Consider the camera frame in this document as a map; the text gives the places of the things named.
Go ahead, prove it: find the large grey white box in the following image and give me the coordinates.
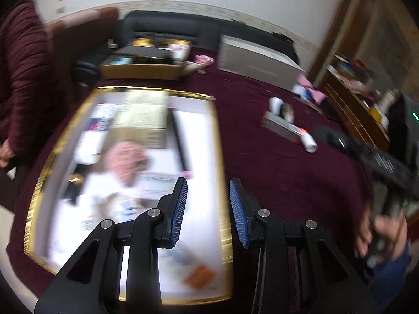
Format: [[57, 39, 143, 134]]
[[218, 34, 305, 90]]

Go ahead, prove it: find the person's right forearm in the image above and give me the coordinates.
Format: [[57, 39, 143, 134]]
[[367, 242, 415, 298]]

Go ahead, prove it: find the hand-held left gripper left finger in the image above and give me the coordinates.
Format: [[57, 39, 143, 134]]
[[34, 177, 189, 314]]

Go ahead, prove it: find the short white tube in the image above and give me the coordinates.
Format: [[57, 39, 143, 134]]
[[268, 96, 285, 116]]

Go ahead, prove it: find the gold cardboard box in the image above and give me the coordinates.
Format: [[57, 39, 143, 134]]
[[98, 38, 194, 81]]

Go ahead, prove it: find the pink small toy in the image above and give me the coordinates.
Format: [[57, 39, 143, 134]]
[[193, 54, 215, 74]]

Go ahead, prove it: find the pink round puff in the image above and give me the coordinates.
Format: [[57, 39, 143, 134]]
[[105, 141, 149, 187]]

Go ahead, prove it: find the pink cloth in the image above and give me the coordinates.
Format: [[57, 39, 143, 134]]
[[296, 74, 328, 103]]

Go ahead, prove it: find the beige cardboard box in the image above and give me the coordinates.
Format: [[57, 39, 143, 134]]
[[111, 91, 169, 149]]

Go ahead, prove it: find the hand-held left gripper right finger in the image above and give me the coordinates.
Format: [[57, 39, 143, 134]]
[[229, 178, 380, 314]]

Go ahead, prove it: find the black slim case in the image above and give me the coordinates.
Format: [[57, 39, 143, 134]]
[[172, 111, 194, 175]]

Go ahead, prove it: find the brown armchair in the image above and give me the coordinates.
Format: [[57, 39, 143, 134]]
[[44, 7, 120, 82]]

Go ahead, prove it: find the wooden cabinet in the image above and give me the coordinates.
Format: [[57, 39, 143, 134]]
[[322, 52, 403, 151]]

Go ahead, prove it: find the black sofa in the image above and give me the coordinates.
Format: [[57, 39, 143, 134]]
[[74, 10, 300, 82]]

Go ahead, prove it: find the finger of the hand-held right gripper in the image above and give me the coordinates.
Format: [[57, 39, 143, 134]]
[[312, 125, 364, 159]]

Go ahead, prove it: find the long white carton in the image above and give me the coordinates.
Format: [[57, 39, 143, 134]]
[[261, 111, 303, 144]]

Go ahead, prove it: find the gold rimmed white tray box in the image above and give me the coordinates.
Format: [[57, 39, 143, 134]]
[[24, 87, 234, 305]]

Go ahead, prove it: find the white tube with orange cap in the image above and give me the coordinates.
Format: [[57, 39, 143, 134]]
[[293, 127, 319, 153]]

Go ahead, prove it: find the white labelled bottle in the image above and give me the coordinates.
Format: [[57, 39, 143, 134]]
[[79, 173, 145, 223]]

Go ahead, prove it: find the white packet with orange label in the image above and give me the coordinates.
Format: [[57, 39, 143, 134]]
[[183, 263, 218, 290]]

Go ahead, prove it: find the person's right hand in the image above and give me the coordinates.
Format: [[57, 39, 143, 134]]
[[354, 203, 409, 260]]

